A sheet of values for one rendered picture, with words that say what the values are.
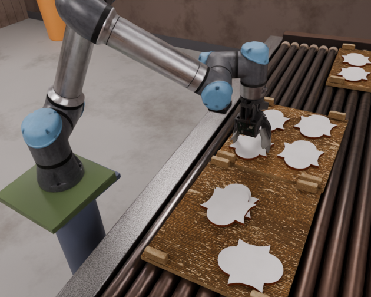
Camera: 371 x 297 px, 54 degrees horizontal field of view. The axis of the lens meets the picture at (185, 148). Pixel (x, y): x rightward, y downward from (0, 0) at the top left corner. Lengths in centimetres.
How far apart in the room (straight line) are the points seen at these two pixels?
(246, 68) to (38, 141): 62
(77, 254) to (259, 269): 76
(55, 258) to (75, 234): 91
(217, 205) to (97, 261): 34
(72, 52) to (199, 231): 60
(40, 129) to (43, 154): 8
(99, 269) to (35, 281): 126
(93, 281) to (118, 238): 13
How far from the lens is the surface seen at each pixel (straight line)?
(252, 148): 121
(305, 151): 123
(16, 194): 128
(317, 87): 167
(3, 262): 236
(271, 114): 140
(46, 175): 120
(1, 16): 642
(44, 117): 114
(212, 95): 89
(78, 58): 109
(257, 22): 402
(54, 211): 117
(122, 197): 246
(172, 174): 116
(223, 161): 113
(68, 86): 115
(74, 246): 140
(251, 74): 103
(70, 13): 90
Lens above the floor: 167
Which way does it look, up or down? 37 degrees down
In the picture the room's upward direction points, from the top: 4 degrees counter-clockwise
